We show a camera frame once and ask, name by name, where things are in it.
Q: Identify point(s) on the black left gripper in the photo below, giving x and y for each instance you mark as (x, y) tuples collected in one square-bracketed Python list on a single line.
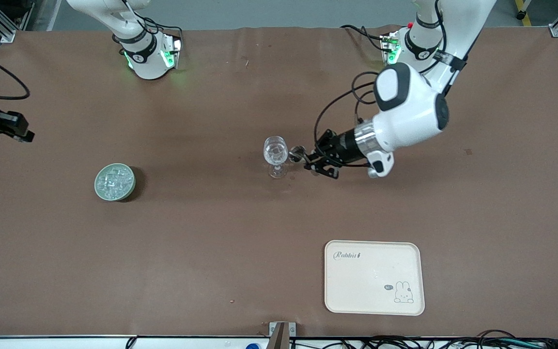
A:
[(343, 144)]

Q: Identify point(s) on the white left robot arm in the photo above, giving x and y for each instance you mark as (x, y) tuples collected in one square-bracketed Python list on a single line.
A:
[(410, 111)]

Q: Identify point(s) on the clear wine glass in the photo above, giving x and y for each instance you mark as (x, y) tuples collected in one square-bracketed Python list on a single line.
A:
[(275, 154)]

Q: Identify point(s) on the clear ice cubes pile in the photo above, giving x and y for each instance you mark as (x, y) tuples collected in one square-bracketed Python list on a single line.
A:
[(114, 182)]

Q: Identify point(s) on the green round bowl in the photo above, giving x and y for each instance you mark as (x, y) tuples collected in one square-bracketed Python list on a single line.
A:
[(100, 191)]

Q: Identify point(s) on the white rabbit print tray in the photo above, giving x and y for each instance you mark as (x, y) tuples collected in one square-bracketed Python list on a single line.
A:
[(373, 276)]

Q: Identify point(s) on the metal bracket on table edge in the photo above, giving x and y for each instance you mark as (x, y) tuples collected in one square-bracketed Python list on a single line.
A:
[(281, 334)]

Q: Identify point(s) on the white table edge rail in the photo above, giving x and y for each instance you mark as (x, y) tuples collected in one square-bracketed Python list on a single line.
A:
[(41, 342)]

